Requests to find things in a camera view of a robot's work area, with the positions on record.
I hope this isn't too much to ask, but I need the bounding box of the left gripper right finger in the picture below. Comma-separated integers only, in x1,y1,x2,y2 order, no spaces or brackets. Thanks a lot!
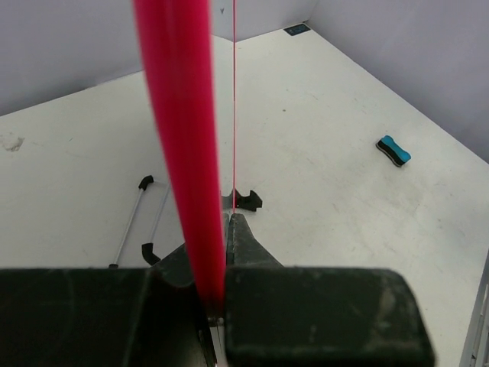
225,214,436,366

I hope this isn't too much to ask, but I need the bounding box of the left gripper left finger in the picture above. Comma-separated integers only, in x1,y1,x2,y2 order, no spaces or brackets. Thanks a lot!
1,247,209,366

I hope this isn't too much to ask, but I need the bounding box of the blue bone-shaped eraser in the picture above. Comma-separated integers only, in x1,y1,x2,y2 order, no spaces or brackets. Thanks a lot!
375,135,411,167

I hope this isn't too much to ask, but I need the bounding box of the pink framed whiteboard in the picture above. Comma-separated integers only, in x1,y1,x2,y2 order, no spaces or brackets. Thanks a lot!
133,1,236,313

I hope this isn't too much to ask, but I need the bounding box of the right blue corner label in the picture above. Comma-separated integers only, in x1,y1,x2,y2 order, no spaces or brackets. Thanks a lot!
283,23,310,36

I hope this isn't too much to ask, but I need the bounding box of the black wire whiteboard stand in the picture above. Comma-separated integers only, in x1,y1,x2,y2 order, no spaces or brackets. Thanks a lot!
108,175,263,269

